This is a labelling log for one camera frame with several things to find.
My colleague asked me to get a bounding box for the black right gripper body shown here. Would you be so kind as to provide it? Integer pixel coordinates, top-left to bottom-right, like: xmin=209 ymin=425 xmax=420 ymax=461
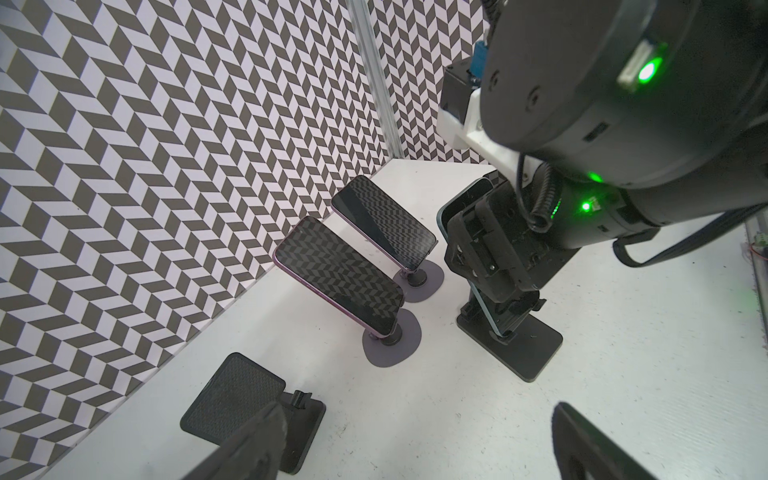
xmin=445 ymin=182 xmax=577 ymax=328

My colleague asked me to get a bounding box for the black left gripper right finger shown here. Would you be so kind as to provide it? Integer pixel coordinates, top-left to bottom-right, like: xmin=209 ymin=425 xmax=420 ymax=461
xmin=551 ymin=402 xmax=655 ymax=480

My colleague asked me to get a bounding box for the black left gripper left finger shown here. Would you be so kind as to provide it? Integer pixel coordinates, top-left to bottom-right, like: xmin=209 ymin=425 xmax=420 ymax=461
xmin=183 ymin=401 xmax=288 ymax=480

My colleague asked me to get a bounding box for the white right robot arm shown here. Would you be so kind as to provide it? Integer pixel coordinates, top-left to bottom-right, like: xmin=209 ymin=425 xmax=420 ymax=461
xmin=445 ymin=1 xmax=767 ymax=338

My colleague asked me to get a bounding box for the purple round stand back right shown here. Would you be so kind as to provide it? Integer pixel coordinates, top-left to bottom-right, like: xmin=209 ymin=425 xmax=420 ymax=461
xmin=393 ymin=260 xmax=445 ymax=303

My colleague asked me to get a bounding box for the phone back right on stand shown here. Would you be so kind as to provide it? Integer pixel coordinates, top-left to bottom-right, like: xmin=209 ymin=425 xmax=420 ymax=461
xmin=331 ymin=175 xmax=438 ymax=272

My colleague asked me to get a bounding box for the purple round stand purple phone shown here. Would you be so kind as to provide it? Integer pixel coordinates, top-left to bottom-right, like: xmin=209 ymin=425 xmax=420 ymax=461
xmin=362 ymin=309 xmax=422 ymax=368

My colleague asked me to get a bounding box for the purple phone on stand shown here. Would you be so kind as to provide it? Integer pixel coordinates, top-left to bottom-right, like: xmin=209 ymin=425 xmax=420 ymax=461
xmin=273 ymin=216 xmax=405 ymax=338

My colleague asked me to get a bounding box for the aluminium corner post right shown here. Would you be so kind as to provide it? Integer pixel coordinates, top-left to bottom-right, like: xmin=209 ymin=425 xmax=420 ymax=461
xmin=347 ymin=0 xmax=406 ymax=159

